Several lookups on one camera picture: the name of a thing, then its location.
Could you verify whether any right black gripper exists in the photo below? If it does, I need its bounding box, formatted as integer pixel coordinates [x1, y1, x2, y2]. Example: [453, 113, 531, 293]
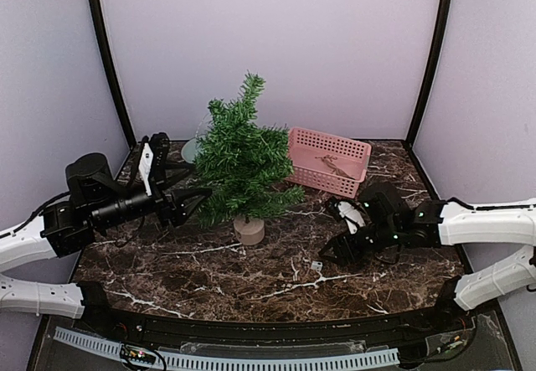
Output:
[319, 219, 401, 267]

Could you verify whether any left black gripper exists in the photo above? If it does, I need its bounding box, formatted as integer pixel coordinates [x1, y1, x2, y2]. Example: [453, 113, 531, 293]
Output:
[90, 160, 213, 231]

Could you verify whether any small green christmas tree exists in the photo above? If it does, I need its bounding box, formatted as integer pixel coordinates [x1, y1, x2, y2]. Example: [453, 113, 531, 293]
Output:
[194, 73, 305, 245]

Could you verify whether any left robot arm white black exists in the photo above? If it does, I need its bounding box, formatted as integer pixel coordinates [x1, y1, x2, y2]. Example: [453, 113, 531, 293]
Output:
[1, 152, 212, 334]

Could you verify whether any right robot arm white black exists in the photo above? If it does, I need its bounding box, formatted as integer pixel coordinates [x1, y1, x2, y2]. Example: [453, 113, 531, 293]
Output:
[319, 182, 535, 332]

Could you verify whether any pale green plate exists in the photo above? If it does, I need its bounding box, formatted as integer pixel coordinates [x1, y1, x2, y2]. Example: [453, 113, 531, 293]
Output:
[181, 138, 201, 164]

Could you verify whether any pink plastic basket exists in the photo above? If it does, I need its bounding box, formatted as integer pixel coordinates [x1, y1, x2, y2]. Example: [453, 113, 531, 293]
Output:
[287, 127, 372, 198]

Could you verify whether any brown reindeer ornament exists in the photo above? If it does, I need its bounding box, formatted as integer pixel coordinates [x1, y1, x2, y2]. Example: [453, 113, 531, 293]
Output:
[316, 154, 353, 179]

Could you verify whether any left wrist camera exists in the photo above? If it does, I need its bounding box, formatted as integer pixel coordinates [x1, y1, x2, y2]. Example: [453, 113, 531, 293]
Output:
[137, 131, 170, 197]

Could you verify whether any black front rail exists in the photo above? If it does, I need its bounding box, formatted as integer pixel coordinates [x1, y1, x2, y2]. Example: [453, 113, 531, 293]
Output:
[57, 307, 475, 348]

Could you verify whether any white slotted cable duct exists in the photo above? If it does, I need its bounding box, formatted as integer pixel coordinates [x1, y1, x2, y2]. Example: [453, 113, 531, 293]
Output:
[53, 327, 400, 370]

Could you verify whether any left black frame post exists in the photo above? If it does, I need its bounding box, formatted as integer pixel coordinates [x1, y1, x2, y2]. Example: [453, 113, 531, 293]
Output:
[88, 0, 137, 148]

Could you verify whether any black frame post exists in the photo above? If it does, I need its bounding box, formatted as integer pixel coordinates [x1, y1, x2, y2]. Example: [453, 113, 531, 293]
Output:
[405, 0, 451, 151]
[88, 0, 137, 148]

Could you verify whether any right black frame post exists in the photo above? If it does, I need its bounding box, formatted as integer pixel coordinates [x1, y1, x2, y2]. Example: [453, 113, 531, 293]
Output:
[405, 0, 451, 151]

